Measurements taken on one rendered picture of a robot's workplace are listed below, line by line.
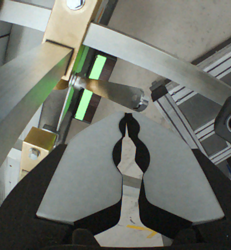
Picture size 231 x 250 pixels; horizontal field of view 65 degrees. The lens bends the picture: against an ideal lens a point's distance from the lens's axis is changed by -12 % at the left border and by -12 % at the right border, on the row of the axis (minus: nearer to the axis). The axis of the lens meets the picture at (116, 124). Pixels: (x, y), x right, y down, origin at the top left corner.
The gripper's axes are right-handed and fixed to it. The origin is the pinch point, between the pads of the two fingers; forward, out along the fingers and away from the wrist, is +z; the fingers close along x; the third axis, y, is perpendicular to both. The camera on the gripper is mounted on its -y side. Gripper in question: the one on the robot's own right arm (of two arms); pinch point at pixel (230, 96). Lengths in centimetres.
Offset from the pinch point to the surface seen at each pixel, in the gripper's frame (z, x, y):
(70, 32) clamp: -4.6, -0.3, -26.5
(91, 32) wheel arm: -3.5, 0.4, -24.2
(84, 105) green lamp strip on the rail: 12.3, -18.1, -21.7
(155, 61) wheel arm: -3.5, 0.0, -15.4
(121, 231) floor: 83, -186, 59
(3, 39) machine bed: 18, -11, -47
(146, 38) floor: 83, -4, -3
